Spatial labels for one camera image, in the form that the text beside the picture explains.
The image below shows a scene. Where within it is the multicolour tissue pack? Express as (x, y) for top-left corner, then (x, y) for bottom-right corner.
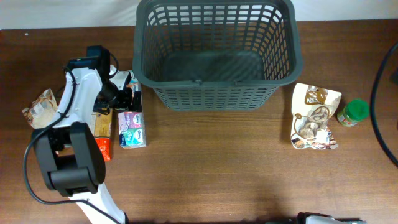
(118, 72), (147, 149)

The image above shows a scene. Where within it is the red brown pasta packet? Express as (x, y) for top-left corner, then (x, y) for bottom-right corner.
(89, 112), (113, 161)

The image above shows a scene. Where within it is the beige rice bag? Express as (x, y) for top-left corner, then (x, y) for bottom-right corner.
(22, 88), (58, 129)

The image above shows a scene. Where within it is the grey plastic shopping basket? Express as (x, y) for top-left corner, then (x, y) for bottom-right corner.
(132, 0), (303, 111)

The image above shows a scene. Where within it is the beige mushroom snack bag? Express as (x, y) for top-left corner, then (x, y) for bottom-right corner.
(290, 83), (341, 150)

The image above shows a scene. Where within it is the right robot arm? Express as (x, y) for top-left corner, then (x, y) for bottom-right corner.
(296, 212), (368, 224)

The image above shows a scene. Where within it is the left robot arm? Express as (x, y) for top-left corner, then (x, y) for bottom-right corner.
(23, 45), (142, 223)

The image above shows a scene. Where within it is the green lid jar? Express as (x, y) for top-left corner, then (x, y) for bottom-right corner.
(337, 99), (370, 127)

